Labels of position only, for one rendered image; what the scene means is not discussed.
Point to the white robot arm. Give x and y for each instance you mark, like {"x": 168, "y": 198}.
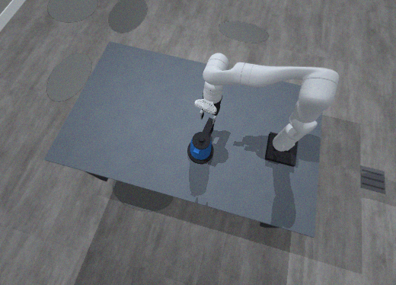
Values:
{"x": 317, "y": 93}

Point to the dark grey round disc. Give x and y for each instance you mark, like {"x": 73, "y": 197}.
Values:
{"x": 200, "y": 161}

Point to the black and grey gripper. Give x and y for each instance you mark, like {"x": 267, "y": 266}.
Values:
{"x": 209, "y": 104}

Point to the blue and black kettle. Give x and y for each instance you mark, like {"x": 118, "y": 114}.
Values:
{"x": 200, "y": 145}

